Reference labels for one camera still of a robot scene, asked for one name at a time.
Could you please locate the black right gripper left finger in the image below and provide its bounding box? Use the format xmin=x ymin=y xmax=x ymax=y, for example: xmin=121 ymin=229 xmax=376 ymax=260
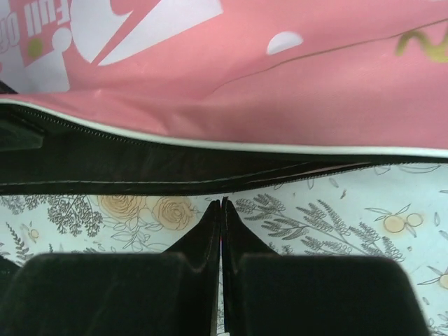
xmin=1 ymin=201 xmax=221 ymax=335

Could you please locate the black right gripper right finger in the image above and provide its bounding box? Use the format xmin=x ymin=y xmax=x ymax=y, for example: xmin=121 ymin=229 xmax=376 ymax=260
xmin=221 ymin=199 xmax=429 ymax=336

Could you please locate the pink racket cover bag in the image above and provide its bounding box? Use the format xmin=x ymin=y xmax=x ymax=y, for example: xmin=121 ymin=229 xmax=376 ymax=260
xmin=1 ymin=1 xmax=447 ymax=195

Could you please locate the floral table mat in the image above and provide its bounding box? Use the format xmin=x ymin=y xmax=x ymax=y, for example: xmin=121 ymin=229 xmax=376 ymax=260
xmin=1 ymin=163 xmax=447 ymax=335

